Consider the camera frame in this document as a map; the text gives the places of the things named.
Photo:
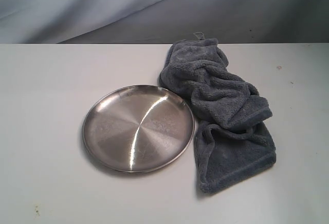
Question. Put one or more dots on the grey-blue fleece towel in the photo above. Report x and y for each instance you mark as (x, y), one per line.
(232, 142)

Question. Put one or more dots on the round stainless steel plate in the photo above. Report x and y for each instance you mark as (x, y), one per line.
(138, 129)

